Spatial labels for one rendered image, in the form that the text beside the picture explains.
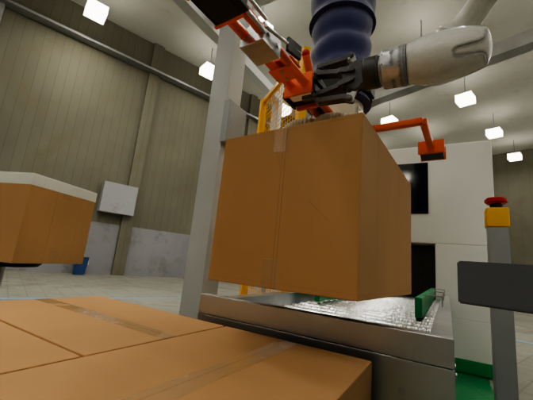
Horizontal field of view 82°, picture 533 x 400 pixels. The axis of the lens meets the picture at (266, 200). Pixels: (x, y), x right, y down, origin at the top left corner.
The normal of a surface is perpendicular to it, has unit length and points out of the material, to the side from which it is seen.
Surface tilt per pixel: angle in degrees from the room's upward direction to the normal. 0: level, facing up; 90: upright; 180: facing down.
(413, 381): 90
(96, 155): 90
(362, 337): 90
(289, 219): 89
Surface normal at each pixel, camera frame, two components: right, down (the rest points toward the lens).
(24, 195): -0.18, -0.21
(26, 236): 0.98, 0.06
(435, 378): -0.50, -0.22
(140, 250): 0.65, -0.09
